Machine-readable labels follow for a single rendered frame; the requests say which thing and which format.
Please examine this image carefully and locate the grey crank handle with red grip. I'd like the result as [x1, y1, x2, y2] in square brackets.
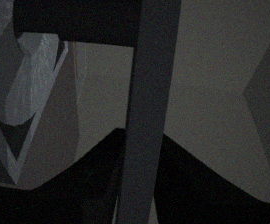
[13, 0, 182, 224]

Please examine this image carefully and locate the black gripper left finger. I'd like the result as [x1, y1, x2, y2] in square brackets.
[0, 128, 126, 224]

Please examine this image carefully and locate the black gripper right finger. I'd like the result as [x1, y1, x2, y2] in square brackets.
[152, 133, 270, 224]

